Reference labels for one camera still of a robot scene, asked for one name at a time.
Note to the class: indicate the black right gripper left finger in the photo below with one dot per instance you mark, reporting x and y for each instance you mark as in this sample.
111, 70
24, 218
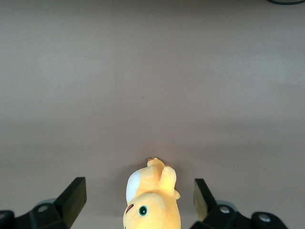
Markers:
69, 202

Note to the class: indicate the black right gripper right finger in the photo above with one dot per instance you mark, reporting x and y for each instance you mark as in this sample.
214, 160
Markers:
209, 214

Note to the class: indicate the yellow plush toy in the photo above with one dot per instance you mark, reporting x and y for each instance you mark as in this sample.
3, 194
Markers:
152, 210

